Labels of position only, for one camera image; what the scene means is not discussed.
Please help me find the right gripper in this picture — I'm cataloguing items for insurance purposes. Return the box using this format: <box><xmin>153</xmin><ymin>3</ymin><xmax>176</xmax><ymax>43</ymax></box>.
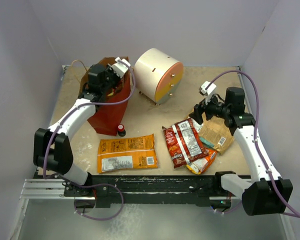
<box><xmin>189</xmin><ymin>91</ymin><xmax>231</xmax><ymax>125</ymax></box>

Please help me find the teal snack packet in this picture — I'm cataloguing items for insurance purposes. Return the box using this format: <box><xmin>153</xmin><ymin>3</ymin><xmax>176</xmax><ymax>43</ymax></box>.
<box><xmin>199</xmin><ymin>136</ymin><xmax>215</xmax><ymax>149</ymax></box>

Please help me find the red brown paper bag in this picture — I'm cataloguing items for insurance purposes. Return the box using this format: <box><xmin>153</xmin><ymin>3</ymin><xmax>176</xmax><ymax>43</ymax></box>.
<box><xmin>77</xmin><ymin>57</ymin><xmax>131</xmax><ymax>136</ymax></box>

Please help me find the Fox's fruit candy bag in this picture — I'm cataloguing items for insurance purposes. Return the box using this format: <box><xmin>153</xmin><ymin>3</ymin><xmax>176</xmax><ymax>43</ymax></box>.
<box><xmin>107</xmin><ymin>81</ymin><xmax>124</xmax><ymax>97</ymax></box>

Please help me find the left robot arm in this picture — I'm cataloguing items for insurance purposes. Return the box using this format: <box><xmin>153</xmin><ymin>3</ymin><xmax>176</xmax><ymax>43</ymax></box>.
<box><xmin>33</xmin><ymin>62</ymin><xmax>128</xmax><ymax>196</ymax></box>

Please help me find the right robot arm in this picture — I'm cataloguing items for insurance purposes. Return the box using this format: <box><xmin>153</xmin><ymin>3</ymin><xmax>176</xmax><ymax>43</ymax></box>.
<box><xmin>189</xmin><ymin>82</ymin><xmax>293</xmax><ymax>216</ymax></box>

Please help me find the tan paper snack bag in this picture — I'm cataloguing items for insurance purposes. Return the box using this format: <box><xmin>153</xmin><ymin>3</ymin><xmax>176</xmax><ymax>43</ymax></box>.
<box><xmin>192</xmin><ymin>113</ymin><xmax>235</xmax><ymax>155</ymax></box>

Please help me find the red Doritos bag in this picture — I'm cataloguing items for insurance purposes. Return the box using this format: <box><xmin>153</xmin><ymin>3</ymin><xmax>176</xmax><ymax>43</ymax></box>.
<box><xmin>162</xmin><ymin>118</ymin><xmax>209</xmax><ymax>169</ymax></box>

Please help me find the orange white snack bag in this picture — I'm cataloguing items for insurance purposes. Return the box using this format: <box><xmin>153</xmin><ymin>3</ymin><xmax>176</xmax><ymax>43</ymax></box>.
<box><xmin>186</xmin><ymin>148</ymin><xmax>218</xmax><ymax>175</ymax></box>

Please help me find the large orange snack bag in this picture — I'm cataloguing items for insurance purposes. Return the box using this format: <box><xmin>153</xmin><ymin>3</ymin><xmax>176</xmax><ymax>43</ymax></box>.
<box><xmin>97</xmin><ymin>134</ymin><xmax>159</xmax><ymax>174</ymax></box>

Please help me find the round white drawer cabinet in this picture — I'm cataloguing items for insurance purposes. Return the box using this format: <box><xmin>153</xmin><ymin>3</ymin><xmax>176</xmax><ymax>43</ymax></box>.
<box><xmin>133</xmin><ymin>48</ymin><xmax>184</xmax><ymax>105</ymax></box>

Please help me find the small dark sauce bottle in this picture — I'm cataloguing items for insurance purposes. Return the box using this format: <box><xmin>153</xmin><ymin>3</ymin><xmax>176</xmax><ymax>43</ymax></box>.
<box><xmin>117</xmin><ymin>124</ymin><xmax>126</xmax><ymax>137</ymax></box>

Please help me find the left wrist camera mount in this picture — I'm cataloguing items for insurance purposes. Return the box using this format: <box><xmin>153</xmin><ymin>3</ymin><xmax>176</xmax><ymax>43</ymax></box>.
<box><xmin>111</xmin><ymin>57</ymin><xmax>131</xmax><ymax>78</ymax></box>

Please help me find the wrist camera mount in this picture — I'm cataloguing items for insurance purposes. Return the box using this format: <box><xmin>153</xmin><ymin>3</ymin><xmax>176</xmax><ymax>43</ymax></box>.
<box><xmin>111</xmin><ymin>57</ymin><xmax>131</xmax><ymax>78</ymax></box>
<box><xmin>199</xmin><ymin>81</ymin><xmax>217</xmax><ymax>104</ymax></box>

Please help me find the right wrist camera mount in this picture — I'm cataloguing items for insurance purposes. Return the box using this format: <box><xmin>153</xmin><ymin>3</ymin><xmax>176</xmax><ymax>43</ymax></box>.
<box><xmin>199</xmin><ymin>81</ymin><xmax>217</xmax><ymax>104</ymax></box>

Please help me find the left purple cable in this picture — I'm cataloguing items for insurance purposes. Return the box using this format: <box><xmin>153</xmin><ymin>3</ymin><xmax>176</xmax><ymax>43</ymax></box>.
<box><xmin>42</xmin><ymin>61</ymin><xmax>136</xmax><ymax>180</ymax></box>

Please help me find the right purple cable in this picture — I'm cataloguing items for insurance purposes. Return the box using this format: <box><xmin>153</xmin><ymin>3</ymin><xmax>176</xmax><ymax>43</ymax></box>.
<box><xmin>207</xmin><ymin>70</ymin><xmax>300</xmax><ymax>223</ymax></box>

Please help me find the lower purple cable loop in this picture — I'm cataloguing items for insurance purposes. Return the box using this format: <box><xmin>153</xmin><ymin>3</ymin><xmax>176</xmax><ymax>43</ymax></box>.
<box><xmin>73</xmin><ymin>184</ymin><xmax>126</xmax><ymax>222</ymax></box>

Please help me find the black front frame rail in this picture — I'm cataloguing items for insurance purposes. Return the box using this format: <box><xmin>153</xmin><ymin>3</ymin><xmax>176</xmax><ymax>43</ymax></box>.
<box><xmin>61</xmin><ymin>175</ymin><xmax>234</xmax><ymax>208</ymax></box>

